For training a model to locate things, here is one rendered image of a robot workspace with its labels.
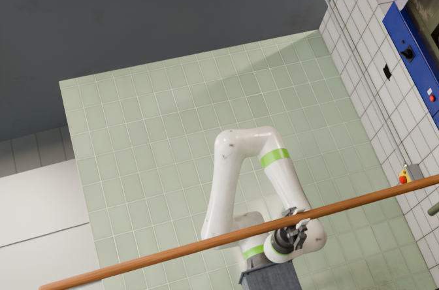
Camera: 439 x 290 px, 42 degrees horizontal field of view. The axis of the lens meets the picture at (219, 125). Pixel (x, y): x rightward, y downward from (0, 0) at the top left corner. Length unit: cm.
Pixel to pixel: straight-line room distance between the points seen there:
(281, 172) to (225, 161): 22
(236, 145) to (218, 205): 27
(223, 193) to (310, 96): 130
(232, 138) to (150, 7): 187
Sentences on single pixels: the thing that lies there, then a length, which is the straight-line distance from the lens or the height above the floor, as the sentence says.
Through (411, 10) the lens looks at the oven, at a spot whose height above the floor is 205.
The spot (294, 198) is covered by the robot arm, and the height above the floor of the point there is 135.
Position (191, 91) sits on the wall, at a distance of 331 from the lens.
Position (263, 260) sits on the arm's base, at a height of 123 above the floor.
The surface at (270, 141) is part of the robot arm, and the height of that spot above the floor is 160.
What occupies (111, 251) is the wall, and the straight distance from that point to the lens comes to 296.
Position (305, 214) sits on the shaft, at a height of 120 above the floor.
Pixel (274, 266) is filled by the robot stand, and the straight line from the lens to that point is 238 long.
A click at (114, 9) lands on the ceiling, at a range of 382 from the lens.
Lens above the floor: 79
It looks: 24 degrees up
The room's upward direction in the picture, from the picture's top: 19 degrees counter-clockwise
